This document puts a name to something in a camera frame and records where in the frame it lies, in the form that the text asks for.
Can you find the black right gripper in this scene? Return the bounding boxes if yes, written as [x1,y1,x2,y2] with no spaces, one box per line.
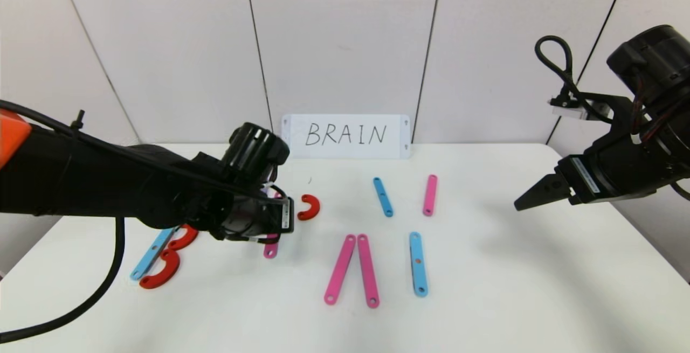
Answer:
[514,135,660,211]

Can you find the white BRAIN word sign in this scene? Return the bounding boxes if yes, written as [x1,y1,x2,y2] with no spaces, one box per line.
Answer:
[281,115,411,160]

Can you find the blue bar with orange dot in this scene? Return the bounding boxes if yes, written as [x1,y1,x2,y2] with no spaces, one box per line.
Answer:
[409,232,429,297]

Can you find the blue flat bar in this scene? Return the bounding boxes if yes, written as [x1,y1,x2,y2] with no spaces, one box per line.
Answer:
[372,177,394,218]
[130,227,176,281]

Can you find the small red arc piece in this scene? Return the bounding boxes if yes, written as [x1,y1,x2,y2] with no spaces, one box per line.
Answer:
[297,195,321,221]

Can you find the large red arc piece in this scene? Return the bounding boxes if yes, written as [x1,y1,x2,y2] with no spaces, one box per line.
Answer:
[140,249,181,289]
[168,224,199,251]

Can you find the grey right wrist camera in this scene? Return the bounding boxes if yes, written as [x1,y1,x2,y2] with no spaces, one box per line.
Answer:
[550,97,585,120]

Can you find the looped black camera cable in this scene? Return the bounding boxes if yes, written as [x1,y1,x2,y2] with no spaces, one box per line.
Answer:
[535,35,588,111]

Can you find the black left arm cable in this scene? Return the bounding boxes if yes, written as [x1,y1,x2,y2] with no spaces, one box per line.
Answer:
[0,217,126,344]

